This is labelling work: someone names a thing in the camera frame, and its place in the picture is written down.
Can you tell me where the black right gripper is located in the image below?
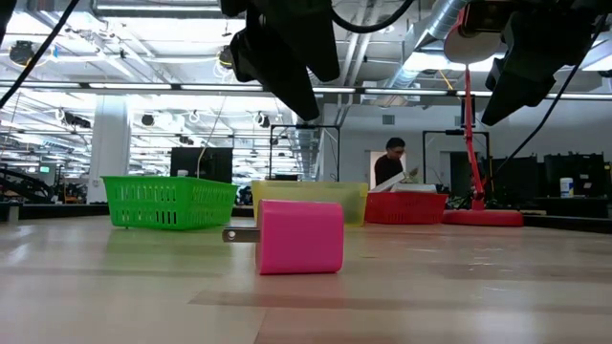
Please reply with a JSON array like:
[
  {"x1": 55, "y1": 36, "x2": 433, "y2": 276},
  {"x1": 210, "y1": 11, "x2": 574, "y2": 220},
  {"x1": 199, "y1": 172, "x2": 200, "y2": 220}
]
[{"x1": 462, "y1": 0, "x2": 601, "y2": 126}]

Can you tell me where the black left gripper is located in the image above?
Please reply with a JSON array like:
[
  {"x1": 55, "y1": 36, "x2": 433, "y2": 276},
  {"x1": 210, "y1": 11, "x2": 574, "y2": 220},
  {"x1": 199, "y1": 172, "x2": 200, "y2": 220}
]
[{"x1": 219, "y1": 0, "x2": 340, "y2": 121}]

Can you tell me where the white printed cardboard box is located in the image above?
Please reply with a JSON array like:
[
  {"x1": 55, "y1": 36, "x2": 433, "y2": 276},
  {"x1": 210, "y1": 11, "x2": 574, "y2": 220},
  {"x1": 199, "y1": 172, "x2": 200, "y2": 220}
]
[
  {"x1": 389, "y1": 183, "x2": 439, "y2": 195},
  {"x1": 370, "y1": 170, "x2": 413, "y2": 194}
]

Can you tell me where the yellow translucent plastic bin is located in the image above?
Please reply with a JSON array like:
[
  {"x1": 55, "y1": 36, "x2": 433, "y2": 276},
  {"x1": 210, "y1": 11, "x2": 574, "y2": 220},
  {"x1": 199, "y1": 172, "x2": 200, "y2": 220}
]
[{"x1": 251, "y1": 180, "x2": 370, "y2": 228}]

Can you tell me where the black equipment case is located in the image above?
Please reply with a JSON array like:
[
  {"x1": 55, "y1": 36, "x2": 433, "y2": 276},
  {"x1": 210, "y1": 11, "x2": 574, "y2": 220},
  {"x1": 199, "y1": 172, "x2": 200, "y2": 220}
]
[
  {"x1": 492, "y1": 155, "x2": 541, "y2": 200},
  {"x1": 543, "y1": 152, "x2": 608, "y2": 198}
]

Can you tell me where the black cabinet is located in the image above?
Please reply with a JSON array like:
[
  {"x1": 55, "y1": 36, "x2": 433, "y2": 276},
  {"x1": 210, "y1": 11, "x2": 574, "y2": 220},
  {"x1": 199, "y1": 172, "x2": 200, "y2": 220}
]
[{"x1": 169, "y1": 146, "x2": 234, "y2": 184}]

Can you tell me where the person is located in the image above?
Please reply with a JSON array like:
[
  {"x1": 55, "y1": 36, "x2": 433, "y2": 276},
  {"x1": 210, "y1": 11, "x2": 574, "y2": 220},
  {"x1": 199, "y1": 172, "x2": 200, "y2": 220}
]
[{"x1": 373, "y1": 137, "x2": 421, "y2": 188}]

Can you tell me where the red desk lamp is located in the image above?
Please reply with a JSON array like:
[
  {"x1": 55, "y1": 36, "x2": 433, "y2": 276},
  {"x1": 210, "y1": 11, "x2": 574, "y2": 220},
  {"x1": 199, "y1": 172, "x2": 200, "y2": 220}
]
[{"x1": 442, "y1": 5, "x2": 526, "y2": 228}]

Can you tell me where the red plastic basket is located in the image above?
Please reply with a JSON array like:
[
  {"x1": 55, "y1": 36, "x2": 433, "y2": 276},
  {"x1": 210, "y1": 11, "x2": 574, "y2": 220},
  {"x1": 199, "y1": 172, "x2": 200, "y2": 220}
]
[{"x1": 363, "y1": 190, "x2": 449, "y2": 226}]

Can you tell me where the green plastic basket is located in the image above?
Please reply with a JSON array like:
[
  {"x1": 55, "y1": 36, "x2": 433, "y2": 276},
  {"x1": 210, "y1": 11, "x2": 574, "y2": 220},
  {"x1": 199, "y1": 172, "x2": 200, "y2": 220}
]
[{"x1": 100, "y1": 175, "x2": 239, "y2": 231}]

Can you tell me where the white square pillar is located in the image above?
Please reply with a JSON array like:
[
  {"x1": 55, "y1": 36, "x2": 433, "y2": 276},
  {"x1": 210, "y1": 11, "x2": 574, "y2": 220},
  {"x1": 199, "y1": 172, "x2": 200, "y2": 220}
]
[{"x1": 87, "y1": 95, "x2": 131, "y2": 205}]

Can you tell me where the silver ventilation duct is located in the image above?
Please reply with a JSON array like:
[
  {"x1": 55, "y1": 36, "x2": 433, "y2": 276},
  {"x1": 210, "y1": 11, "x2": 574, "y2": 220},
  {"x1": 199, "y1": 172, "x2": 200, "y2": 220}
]
[{"x1": 382, "y1": 0, "x2": 472, "y2": 92}]

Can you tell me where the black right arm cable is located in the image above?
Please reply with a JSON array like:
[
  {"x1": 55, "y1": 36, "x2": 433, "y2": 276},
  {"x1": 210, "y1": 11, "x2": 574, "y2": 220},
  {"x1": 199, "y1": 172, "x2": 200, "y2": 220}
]
[{"x1": 495, "y1": 12, "x2": 609, "y2": 174}]

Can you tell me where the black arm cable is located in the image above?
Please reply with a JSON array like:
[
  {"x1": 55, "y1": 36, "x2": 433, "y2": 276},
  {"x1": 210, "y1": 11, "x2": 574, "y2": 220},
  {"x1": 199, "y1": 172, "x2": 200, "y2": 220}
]
[
  {"x1": 495, "y1": 12, "x2": 609, "y2": 174},
  {"x1": 0, "y1": 0, "x2": 81, "y2": 110}
]

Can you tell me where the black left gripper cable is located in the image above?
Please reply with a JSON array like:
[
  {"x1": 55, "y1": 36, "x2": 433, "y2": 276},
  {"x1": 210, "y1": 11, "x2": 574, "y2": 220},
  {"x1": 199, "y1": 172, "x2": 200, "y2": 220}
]
[{"x1": 329, "y1": 0, "x2": 417, "y2": 34}]

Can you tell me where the pink wall charger plug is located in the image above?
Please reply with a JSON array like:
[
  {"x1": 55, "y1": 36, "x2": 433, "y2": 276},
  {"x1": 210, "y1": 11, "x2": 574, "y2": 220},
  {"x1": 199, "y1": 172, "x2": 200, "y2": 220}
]
[{"x1": 221, "y1": 199, "x2": 345, "y2": 276}]

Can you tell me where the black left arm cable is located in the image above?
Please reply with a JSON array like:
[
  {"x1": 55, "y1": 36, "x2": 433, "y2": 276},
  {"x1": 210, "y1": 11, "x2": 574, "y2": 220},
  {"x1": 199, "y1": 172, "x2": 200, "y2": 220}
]
[{"x1": 0, "y1": 0, "x2": 81, "y2": 110}]

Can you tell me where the black aluminium table frame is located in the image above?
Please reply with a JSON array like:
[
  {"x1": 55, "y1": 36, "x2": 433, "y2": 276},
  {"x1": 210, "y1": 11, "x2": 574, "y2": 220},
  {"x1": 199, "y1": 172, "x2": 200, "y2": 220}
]
[{"x1": 0, "y1": 201, "x2": 612, "y2": 235}]

